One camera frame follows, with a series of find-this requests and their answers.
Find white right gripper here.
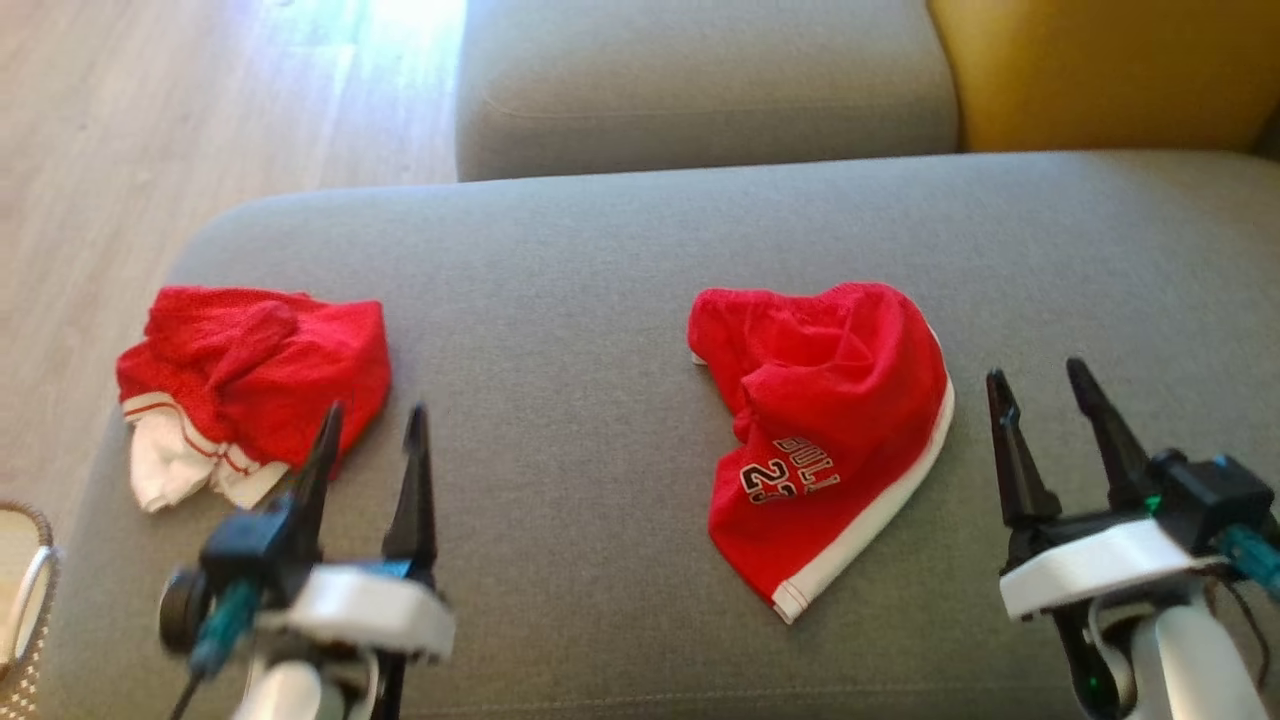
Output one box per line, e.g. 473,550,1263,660
985,357,1229,720

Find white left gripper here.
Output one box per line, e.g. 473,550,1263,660
255,402,456,720

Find red white basketball jersey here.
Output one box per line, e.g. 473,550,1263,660
115,285,393,514

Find red white-trimmed basketball shorts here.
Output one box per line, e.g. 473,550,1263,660
687,282,957,626

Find large grey sofa ottoman cushion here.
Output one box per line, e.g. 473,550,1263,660
40,150,1280,720

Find woven laundry basket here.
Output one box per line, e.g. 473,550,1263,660
0,500,61,720

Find yellow sofa backrest cushion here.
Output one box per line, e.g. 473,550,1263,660
928,0,1280,154

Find grey sofa seat cushion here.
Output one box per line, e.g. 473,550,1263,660
455,0,961,183

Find teal-plug left camera cable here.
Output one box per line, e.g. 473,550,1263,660
175,580,263,720

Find teal-plug camera cable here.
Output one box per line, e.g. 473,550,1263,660
175,580,263,720
1218,525,1280,691

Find teal-plug right camera cable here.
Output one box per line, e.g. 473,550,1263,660
1218,525,1280,691

